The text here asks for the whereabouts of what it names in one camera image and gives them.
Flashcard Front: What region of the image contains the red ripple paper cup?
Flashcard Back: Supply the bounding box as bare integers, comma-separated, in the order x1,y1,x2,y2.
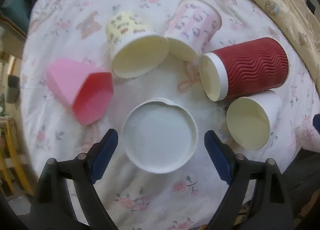
199,37,290,102

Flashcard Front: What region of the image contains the pink faceted plastic cup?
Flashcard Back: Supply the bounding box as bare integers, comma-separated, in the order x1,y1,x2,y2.
46,58,113,126

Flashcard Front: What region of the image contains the white floral bed sheet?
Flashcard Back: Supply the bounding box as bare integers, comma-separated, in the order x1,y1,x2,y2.
21,0,319,229

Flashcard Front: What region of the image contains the cream bear print duvet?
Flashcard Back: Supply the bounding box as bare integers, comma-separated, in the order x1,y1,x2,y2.
252,0,319,89

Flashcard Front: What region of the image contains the yellow patterned paper cup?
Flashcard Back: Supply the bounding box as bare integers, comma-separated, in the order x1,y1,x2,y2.
106,11,169,79

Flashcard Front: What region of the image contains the yellow wooden chair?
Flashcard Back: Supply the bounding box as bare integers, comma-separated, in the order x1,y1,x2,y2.
1,116,34,195

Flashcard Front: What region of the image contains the plain white paper cup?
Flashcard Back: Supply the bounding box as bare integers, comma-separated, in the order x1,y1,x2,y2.
226,90,282,150

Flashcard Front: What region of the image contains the white green paper cup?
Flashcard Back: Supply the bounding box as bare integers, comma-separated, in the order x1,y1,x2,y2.
119,98,199,174

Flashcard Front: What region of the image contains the grey trash bin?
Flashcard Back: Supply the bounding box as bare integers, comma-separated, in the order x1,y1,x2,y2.
7,75,20,104

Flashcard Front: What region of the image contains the pink patterned paper cup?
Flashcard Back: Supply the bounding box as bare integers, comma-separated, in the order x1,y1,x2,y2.
164,0,222,62

